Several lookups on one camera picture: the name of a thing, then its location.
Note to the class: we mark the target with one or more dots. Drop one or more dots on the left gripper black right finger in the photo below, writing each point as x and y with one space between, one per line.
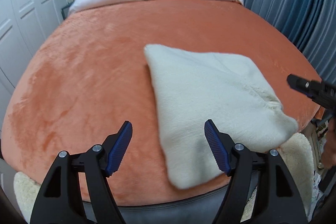
277 198

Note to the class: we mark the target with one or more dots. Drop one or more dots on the cream knitted sweater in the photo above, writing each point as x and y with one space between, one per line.
229 89

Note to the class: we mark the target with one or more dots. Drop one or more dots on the cream fluffy rug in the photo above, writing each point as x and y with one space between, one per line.
296 153

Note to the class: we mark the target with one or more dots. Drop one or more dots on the dark bedside table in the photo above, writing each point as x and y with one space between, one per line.
65 9

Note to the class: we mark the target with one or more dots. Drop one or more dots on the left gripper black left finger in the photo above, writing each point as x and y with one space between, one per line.
59 199

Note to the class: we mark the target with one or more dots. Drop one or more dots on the orange plush bed blanket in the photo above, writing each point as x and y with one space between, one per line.
91 75

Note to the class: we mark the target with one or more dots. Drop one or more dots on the right hand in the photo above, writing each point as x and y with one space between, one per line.
328 157

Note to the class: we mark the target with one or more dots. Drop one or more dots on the white wardrobe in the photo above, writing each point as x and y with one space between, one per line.
25 26

